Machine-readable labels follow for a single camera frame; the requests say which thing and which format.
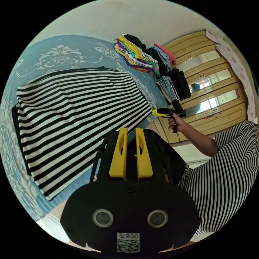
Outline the person's body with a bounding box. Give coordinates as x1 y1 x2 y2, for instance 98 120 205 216
178 120 259 236

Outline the person's right forearm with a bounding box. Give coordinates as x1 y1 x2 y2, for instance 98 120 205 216
182 122 219 158

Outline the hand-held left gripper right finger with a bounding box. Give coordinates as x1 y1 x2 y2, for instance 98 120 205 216
135 128 154 181

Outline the yellow wooden cupboard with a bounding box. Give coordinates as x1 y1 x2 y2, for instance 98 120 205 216
156 30 253 144

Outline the black and white striped shirt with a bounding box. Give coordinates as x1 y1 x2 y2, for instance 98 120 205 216
11 67 152 202

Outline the bed with blue patterned sheet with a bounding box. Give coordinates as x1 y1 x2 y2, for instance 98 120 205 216
0 35 172 223

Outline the pile of clothes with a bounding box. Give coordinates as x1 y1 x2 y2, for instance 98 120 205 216
114 34 191 101

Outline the pink flowered curtain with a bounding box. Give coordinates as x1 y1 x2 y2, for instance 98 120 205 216
205 29 259 122

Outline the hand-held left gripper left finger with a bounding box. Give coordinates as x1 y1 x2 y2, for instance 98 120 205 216
109 128 128 181

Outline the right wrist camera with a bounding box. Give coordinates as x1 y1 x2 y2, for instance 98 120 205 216
171 99 185 116

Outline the person's right hand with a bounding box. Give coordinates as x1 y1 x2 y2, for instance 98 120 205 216
168 113 190 132

